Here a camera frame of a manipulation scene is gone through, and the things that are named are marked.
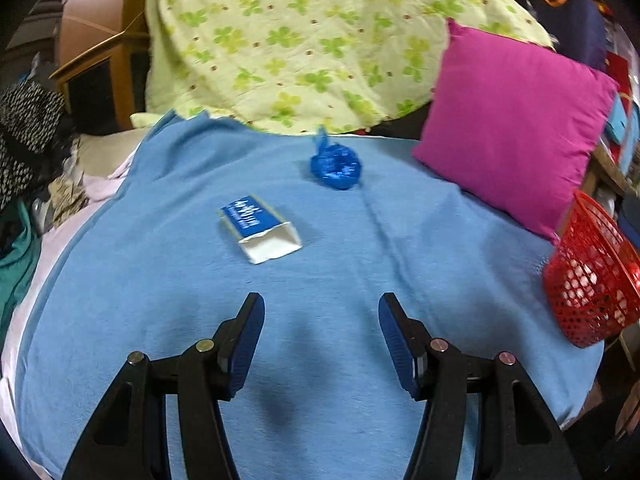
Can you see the cream mattress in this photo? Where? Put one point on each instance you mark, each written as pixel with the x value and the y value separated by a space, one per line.
pixel 110 147

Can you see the wooden bench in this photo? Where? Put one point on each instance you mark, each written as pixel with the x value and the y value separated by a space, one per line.
pixel 605 170

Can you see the blue white paper box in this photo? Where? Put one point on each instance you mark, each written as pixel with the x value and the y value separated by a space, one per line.
pixel 250 215

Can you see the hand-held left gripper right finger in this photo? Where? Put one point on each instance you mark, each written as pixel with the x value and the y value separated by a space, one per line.
pixel 397 345

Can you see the pink pillow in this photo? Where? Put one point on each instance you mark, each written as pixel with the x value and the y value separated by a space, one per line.
pixel 510 125

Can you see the blue cardboard box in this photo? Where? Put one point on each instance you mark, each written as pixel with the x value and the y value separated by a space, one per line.
pixel 620 120

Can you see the blue fleece blanket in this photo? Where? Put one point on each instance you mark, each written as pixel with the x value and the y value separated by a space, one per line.
pixel 325 260

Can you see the white bed sheet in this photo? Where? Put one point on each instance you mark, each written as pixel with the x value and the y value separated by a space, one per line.
pixel 100 185

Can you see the red plastic mesh basket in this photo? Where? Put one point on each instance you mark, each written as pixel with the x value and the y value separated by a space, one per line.
pixel 590 310

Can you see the beige patterned cloth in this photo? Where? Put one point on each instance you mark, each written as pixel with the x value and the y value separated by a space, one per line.
pixel 67 200

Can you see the teal cloth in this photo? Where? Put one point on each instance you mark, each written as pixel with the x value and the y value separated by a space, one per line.
pixel 20 260

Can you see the green floral quilt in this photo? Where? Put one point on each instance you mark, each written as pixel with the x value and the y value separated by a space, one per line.
pixel 300 35

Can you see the blue knotted plastic bag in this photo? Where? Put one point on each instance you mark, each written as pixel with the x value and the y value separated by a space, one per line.
pixel 335 167

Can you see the black white dotted cloth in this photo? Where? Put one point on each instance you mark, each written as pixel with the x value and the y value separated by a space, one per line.
pixel 25 110

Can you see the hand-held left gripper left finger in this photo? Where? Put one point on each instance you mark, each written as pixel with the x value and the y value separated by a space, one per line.
pixel 247 340

